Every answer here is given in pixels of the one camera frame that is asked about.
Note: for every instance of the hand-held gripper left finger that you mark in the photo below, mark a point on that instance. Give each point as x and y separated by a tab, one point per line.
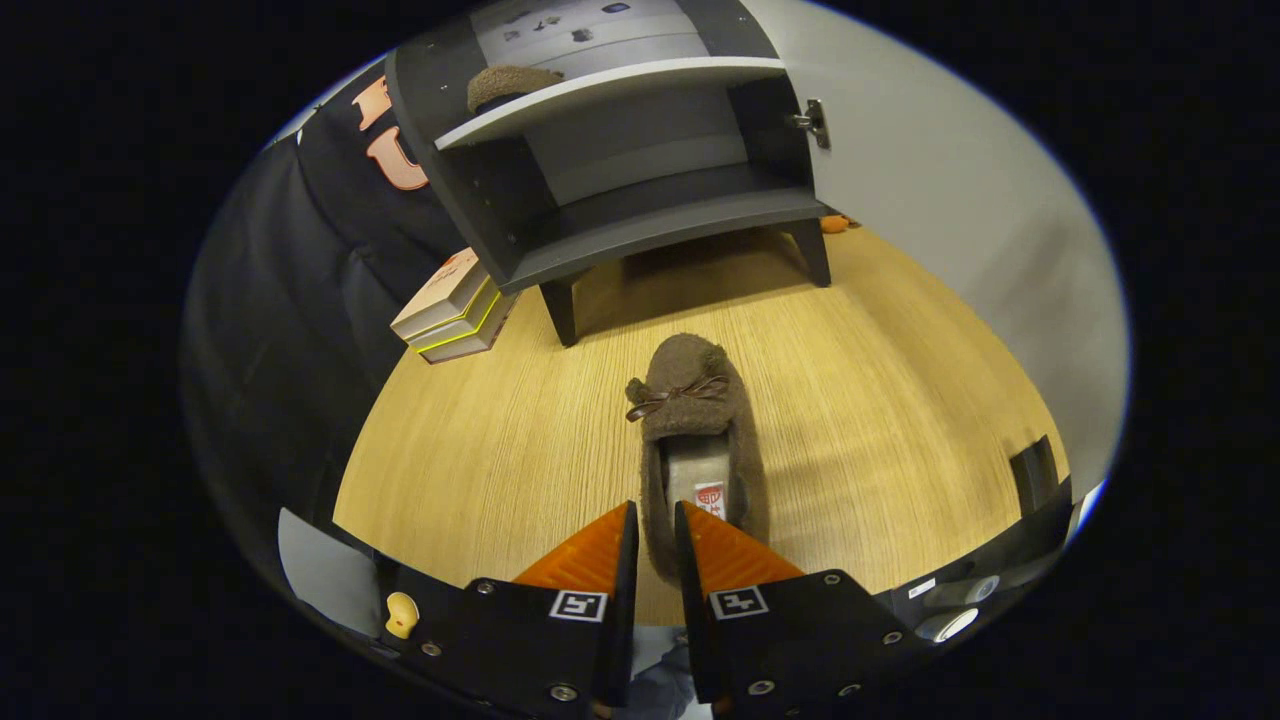
625	600

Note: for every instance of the dark grey shoe cabinet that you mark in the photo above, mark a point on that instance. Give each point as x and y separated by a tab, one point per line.
650	225

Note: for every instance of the beige shoe cabinet door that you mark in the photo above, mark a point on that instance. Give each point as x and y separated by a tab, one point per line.
950	250

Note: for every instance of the small orange object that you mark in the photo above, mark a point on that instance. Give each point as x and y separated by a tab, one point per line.
838	224

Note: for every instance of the black backdrop cloth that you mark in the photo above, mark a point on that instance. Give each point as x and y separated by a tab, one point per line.
270	330

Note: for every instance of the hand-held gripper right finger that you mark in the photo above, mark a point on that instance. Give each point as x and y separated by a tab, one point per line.
688	600

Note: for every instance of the yellow edged book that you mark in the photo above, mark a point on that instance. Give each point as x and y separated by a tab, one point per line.
462	328

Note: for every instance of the metal door hinge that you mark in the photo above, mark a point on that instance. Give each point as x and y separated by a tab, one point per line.
812	122

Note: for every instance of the brown fuzzy shoe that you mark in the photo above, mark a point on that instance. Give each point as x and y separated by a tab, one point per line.
690	410
510	82

